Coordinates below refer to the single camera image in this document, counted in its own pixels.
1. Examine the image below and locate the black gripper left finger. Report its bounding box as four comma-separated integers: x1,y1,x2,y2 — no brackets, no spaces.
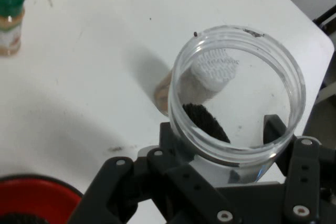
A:
67,121,238,224

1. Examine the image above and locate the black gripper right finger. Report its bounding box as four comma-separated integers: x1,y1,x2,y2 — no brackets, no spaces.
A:
262,114,323,224

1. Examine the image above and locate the clear jar with black seeds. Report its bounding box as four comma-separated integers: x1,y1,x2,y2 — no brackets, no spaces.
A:
167,25,307,186

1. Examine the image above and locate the brown-filled jar with patterned lid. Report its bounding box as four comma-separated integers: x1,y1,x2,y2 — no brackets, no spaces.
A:
153,48,241,116

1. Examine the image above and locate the red bowl with black rim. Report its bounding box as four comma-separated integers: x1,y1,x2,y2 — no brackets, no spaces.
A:
0,173,85,224

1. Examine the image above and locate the black tripod stand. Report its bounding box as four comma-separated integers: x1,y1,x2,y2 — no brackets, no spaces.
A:
312,5,336,35

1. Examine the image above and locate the small green-capped spice bottle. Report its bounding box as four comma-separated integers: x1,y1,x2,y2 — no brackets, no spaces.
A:
0,0,27,57

